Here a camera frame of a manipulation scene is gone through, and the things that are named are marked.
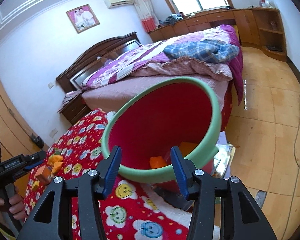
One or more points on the framed wedding photo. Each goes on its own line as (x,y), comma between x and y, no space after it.
(82,18)

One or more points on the orange cardboard box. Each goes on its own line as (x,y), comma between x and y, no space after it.
(44,175)

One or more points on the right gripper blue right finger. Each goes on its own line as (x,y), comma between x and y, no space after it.
(183,171)

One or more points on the dark wooden nightstand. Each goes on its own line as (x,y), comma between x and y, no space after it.
(75,110)

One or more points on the pile of dark clothes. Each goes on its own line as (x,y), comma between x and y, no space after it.
(171,19)

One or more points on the wooden corner shelf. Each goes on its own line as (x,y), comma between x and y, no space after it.
(271,33)

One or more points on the wooden wardrobe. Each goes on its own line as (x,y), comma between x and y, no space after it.
(15,133)

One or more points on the folded cloth on nightstand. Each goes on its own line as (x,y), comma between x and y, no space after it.
(68,97)

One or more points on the blue plaid blanket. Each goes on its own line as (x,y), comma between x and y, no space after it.
(211,51)

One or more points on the orange wrapper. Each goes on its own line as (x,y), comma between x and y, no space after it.
(56,162)

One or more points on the pink frilled bedspread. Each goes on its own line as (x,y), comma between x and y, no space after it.
(186,66)

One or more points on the floral curtain red hem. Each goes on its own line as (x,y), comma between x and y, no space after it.
(146,14)

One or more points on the stack of books and papers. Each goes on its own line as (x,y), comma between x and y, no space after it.
(223,159)

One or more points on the red bucket green rim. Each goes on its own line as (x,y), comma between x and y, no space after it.
(181,109)

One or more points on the wooden bed with headboard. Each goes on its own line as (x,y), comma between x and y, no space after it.
(108,50)

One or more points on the items on shelf top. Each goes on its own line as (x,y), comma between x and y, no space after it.
(267,4)

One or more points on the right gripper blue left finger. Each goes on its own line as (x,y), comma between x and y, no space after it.
(107,173)

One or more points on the person's left hand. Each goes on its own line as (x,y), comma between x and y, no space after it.
(17,208)

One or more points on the long wooden cabinet desk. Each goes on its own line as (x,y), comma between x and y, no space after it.
(243,19)

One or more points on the purple floral quilt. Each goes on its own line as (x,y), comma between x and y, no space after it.
(112,86)

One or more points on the white air conditioner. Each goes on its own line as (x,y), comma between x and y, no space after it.
(117,3)

